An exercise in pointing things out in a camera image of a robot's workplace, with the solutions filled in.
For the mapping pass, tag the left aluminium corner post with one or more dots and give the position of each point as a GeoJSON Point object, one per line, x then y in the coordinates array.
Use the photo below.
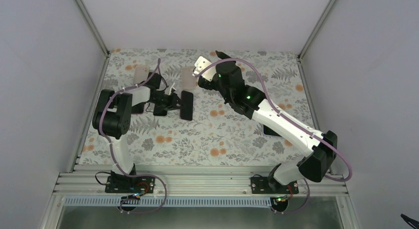
{"type": "Point", "coordinates": [91, 25]}

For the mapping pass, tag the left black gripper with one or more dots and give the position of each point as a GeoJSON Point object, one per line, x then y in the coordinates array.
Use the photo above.
{"type": "Point", "coordinates": [172, 104]}

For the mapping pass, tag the grey slotted cable duct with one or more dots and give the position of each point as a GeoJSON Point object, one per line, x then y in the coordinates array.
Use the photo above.
{"type": "Point", "coordinates": [171, 201]}

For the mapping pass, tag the black object bottom corner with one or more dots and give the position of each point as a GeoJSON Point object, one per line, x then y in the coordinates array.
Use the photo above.
{"type": "Point", "coordinates": [411, 222]}

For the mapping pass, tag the right aluminium corner post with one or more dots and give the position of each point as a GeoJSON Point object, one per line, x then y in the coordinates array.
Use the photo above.
{"type": "Point", "coordinates": [317, 28]}

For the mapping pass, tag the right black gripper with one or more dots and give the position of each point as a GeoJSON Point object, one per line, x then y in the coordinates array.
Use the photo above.
{"type": "Point", "coordinates": [204, 85]}

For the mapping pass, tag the floral patterned table mat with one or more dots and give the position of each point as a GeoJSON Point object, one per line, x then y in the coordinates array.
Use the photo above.
{"type": "Point", "coordinates": [216, 135]}

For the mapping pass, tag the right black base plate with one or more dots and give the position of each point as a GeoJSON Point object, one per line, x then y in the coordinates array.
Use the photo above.
{"type": "Point", "coordinates": [263, 185]}

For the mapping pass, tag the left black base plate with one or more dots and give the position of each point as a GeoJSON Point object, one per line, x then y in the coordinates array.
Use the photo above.
{"type": "Point", "coordinates": [123, 184]}

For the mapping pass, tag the cased black phone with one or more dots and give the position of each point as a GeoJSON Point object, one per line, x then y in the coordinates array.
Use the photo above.
{"type": "Point", "coordinates": [186, 111]}
{"type": "Point", "coordinates": [269, 132]}
{"type": "Point", "coordinates": [159, 111]}

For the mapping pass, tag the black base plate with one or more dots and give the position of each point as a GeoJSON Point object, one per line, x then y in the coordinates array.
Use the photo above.
{"type": "Point", "coordinates": [123, 184]}
{"type": "Point", "coordinates": [263, 185]}

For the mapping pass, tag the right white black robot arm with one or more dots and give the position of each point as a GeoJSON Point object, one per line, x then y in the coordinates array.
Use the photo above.
{"type": "Point", "coordinates": [316, 147]}

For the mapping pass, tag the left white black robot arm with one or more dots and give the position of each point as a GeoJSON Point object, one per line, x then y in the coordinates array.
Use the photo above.
{"type": "Point", "coordinates": [112, 120]}

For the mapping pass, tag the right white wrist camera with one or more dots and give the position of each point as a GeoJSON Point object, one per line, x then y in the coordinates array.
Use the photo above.
{"type": "Point", "coordinates": [201, 69]}

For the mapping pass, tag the cream silicone phone case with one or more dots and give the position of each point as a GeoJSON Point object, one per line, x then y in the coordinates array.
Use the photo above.
{"type": "Point", "coordinates": [188, 80]}

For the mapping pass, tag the aluminium corner post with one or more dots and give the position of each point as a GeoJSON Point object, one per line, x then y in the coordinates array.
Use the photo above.
{"type": "Point", "coordinates": [91, 25]}
{"type": "Point", "coordinates": [317, 28]}

